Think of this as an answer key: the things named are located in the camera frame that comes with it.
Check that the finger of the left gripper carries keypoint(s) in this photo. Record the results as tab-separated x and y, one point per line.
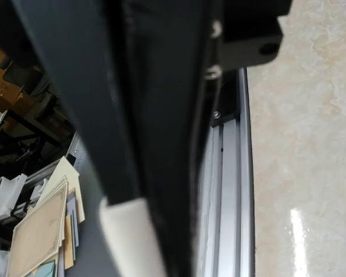
167	46
81	46

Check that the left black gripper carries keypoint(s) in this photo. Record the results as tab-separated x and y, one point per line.
245	33

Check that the beige lined letter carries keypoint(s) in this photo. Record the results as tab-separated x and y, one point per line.
131	239

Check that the background clutter of parts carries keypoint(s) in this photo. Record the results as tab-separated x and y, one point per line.
35	133

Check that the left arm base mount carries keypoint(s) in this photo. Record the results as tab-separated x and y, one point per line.
228	104

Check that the front aluminium rail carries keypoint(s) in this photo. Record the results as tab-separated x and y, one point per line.
226	238

